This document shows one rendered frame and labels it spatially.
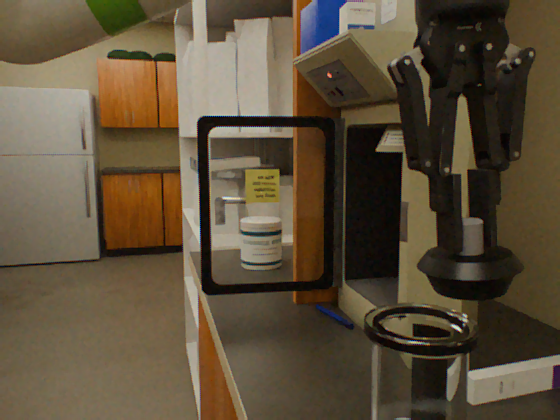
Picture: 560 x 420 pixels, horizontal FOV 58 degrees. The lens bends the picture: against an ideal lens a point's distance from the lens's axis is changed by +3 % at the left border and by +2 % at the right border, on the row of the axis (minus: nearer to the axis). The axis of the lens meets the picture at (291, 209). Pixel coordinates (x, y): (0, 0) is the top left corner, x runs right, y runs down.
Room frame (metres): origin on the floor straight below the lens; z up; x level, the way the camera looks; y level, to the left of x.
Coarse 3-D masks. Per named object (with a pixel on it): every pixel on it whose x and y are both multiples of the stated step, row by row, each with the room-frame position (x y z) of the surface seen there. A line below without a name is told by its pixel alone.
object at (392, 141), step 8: (392, 128) 0.97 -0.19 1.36; (400, 128) 0.95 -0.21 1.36; (384, 136) 0.98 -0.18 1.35; (392, 136) 0.95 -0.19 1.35; (400, 136) 0.94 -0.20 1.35; (384, 144) 0.96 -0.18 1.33; (392, 144) 0.94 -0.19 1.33; (400, 144) 0.93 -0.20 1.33; (384, 152) 0.96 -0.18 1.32; (392, 152) 0.94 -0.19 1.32
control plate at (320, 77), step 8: (328, 64) 0.95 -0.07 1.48; (336, 64) 0.92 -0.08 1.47; (312, 72) 1.05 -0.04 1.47; (320, 72) 1.01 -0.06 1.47; (328, 72) 0.98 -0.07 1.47; (344, 72) 0.92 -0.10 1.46; (320, 80) 1.05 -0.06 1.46; (328, 80) 1.01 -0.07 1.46; (336, 80) 0.98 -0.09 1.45; (344, 80) 0.95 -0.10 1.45; (352, 80) 0.92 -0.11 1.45; (320, 88) 1.08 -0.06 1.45; (328, 88) 1.05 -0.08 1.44; (360, 88) 0.92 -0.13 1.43; (328, 96) 1.08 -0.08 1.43; (336, 96) 1.05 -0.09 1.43; (344, 96) 1.01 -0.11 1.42; (352, 96) 0.98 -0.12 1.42; (360, 96) 0.95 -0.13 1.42; (368, 96) 0.92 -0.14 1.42
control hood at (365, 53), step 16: (352, 32) 0.80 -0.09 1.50; (368, 32) 0.81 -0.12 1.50; (384, 32) 0.82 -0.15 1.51; (400, 32) 0.83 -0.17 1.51; (320, 48) 0.93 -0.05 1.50; (336, 48) 0.87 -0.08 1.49; (352, 48) 0.83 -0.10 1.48; (368, 48) 0.81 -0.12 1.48; (384, 48) 0.82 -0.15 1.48; (400, 48) 0.82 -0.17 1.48; (304, 64) 1.05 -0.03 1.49; (320, 64) 0.98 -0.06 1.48; (352, 64) 0.87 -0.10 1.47; (368, 64) 0.83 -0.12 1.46; (384, 64) 0.82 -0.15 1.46; (368, 80) 0.87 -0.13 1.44; (384, 80) 0.83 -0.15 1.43; (384, 96) 0.87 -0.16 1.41
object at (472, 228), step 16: (464, 224) 0.44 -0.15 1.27; (480, 224) 0.44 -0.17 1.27; (464, 240) 0.44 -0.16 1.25; (480, 240) 0.44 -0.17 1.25; (432, 256) 0.44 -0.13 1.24; (448, 256) 0.44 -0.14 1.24; (464, 256) 0.43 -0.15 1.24; (480, 256) 0.43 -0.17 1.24; (496, 256) 0.43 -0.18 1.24; (512, 256) 0.43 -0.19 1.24; (432, 272) 0.43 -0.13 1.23; (448, 272) 0.42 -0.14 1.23; (464, 272) 0.41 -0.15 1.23; (480, 272) 0.41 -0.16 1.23; (496, 272) 0.41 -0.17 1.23; (512, 272) 0.41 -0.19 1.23; (448, 288) 0.43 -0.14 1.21; (464, 288) 0.42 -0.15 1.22; (480, 288) 0.41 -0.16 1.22; (496, 288) 0.42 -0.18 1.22
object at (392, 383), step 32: (384, 320) 0.50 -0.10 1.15; (416, 320) 0.51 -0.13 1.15; (448, 320) 0.49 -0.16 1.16; (384, 352) 0.45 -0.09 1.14; (384, 384) 0.44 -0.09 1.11; (416, 384) 0.43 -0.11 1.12; (448, 384) 0.43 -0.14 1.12; (384, 416) 0.44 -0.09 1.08; (416, 416) 0.43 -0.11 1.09; (448, 416) 0.43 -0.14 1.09
